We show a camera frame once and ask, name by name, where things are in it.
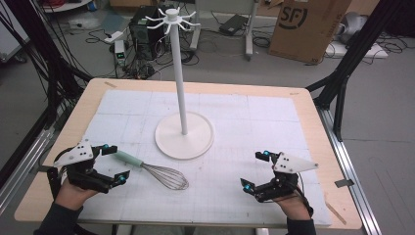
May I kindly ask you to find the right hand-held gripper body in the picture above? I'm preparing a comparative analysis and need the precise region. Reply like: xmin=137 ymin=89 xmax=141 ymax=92
xmin=253 ymin=151 xmax=319 ymax=204

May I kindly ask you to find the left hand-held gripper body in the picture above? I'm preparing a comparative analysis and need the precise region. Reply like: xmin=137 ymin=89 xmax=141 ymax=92
xmin=53 ymin=138 xmax=114 ymax=194

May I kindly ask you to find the green-handled wire whisk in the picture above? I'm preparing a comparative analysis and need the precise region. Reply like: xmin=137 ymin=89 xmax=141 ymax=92
xmin=112 ymin=150 xmax=191 ymax=192

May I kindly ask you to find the white hook stand rack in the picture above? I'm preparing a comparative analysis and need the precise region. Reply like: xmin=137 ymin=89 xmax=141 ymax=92
xmin=145 ymin=8 xmax=215 ymax=161

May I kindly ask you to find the person's left hand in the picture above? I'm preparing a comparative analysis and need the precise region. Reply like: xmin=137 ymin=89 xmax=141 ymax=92
xmin=53 ymin=177 xmax=100 ymax=212

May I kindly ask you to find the person's right hand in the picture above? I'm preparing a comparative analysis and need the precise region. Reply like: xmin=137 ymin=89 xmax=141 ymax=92
xmin=273 ymin=192 xmax=312 ymax=221

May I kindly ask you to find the white grid mat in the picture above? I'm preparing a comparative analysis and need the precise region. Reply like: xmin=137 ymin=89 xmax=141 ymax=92
xmin=77 ymin=89 xmax=333 ymax=228

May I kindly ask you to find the long beige tape strip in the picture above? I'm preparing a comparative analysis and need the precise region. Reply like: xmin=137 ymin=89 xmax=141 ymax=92
xmin=324 ymin=199 xmax=347 ymax=226

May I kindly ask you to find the small device with green display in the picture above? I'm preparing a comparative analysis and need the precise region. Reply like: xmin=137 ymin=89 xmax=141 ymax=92
xmin=114 ymin=39 xmax=127 ymax=67

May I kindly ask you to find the white power strip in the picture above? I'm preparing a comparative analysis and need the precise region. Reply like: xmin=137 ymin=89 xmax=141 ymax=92
xmin=103 ymin=30 xmax=125 ymax=45

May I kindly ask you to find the black computer tower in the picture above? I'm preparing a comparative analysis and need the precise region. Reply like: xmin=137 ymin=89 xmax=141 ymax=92
xmin=129 ymin=5 xmax=178 ymax=62

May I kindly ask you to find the brown cardboard box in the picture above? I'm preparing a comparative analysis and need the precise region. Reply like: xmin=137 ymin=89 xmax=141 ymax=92
xmin=268 ymin=0 xmax=353 ymax=65

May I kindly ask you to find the flat black device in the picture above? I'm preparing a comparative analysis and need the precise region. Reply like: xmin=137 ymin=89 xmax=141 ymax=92
xmin=218 ymin=13 xmax=250 ymax=36

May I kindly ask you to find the white panel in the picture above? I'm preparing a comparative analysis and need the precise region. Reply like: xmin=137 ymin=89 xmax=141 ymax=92
xmin=0 ymin=2 xmax=31 ymax=64

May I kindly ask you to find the white flat board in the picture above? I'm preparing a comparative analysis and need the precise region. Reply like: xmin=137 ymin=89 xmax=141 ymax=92
xmin=324 ymin=40 xmax=390 ymax=61

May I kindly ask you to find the white round table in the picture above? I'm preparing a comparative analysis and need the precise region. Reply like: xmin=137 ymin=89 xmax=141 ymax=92
xmin=40 ymin=0 xmax=94 ymax=14

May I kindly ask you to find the grey rounded object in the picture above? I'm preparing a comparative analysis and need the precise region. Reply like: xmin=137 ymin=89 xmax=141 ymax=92
xmin=336 ymin=12 xmax=369 ymax=45

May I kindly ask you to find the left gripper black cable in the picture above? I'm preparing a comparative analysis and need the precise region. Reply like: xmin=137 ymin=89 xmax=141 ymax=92
xmin=46 ymin=147 xmax=73 ymax=201

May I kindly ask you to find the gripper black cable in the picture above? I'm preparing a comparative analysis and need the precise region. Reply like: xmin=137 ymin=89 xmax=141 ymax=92
xmin=295 ymin=171 xmax=315 ymax=219
xmin=46 ymin=147 xmax=73 ymax=201

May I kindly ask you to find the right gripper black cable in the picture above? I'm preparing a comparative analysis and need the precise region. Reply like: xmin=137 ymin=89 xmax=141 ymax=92
xmin=295 ymin=171 xmax=315 ymax=219

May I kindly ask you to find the aluminium rail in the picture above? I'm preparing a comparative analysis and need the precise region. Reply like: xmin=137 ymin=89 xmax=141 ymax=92
xmin=0 ymin=126 xmax=57 ymax=214
xmin=317 ymin=107 xmax=384 ymax=235

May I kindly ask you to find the black metal frame with cables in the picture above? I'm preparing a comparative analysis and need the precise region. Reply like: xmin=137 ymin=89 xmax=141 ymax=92
xmin=0 ymin=0 xmax=95 ymax=131

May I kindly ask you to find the white metal stand frame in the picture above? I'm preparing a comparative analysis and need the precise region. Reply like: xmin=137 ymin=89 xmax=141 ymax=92
xmin=190 ymin=0 xmax=259 ymax=62

